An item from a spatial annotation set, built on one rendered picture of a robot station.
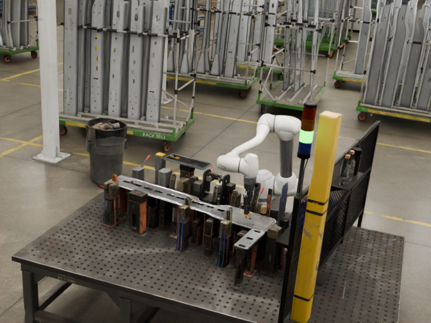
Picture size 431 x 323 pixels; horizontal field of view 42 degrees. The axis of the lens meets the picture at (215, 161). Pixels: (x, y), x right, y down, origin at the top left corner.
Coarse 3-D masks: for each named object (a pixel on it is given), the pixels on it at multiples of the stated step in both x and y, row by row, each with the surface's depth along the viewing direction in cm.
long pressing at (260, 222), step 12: (120, 180) 448; (132, 180) 450; (156, 192) 431; (168, 192) 433; (180, 192) 434; (180, 204) 416; (192, 204) 416; (204, 204) 417; (216, 216) 401; (240, 216) 404; (252, 216) 405; (264, 216) 406; (264, 228) 389
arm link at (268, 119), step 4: (264, 116) 429; (268, 116) 428; (272, 116) 427; (260, 120) 426; (264, 120) 424; (268, 120) 424; (272, 120) 424; (268, 124) 423; (272, 124) 424; (272, 128) 425; (272, 132) 429
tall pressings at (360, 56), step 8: (368, 0) 1237; (384, 0) 1226; (400, 0) 1193; (416, 0) 1180; (368, 8) 1241; (416, 8) 1202; (368, 16) 1246; (376, 16) 1235; (384, 16) 1235; (360, 24) 1250; (368, 24) 1251; (360, 32) 1256; (368, 32) 1249; (360, 40) 1266; (360, 48) 1270; (408, 48) 1213; (424, 48) 1220; (360, 56) 1274; (360, 64) 1278; (368, 64) 1266; (360, 72) 1283; (384, 72) 1243; (400, 80) 1235
